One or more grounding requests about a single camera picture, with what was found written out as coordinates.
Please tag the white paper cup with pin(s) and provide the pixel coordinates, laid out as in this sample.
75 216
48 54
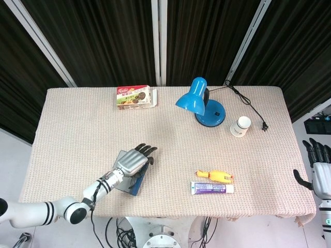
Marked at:
240 127

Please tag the blue desk lamp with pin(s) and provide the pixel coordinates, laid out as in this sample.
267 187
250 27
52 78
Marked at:
196 98

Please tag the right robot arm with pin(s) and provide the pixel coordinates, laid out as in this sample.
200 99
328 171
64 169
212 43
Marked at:
325 217

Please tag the silver robot pedestal base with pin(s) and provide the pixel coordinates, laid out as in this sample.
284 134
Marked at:
161 239

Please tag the black pleated curtain panel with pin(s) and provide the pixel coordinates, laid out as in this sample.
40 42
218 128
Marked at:
18 77
201 33
297 51
103 38

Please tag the purple toothpaste tube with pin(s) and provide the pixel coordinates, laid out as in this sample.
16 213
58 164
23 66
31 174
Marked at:
209 188

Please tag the beige woven tablecloth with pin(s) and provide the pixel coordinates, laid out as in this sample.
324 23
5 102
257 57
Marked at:
181 155

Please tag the cookie box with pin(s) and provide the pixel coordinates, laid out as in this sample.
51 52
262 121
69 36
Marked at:
134 98

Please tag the blue glasses case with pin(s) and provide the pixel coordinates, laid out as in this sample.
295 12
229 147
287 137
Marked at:
136 189

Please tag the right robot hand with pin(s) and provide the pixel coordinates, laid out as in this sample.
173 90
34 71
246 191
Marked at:
322 175

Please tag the yellow rubber chicken toy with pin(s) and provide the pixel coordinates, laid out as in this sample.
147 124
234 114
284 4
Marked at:
216 176

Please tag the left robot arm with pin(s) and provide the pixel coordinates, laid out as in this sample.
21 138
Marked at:
31 211

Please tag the black electronic equipment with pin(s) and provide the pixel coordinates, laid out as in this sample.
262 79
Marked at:
316 126

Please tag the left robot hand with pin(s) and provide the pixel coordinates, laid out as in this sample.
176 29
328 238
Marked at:
130 161

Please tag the white partition frame post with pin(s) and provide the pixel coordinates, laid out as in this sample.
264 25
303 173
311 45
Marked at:
245 41
159 38
44 44

